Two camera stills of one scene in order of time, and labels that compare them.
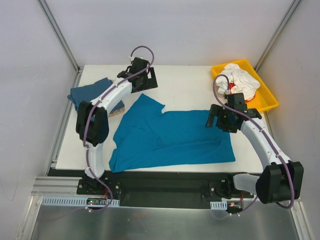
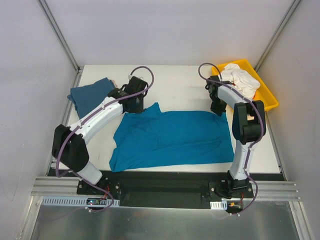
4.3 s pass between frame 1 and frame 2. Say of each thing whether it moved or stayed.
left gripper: moved
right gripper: moved
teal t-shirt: stayed
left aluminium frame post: stayed
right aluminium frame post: stayed
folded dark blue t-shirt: stayed
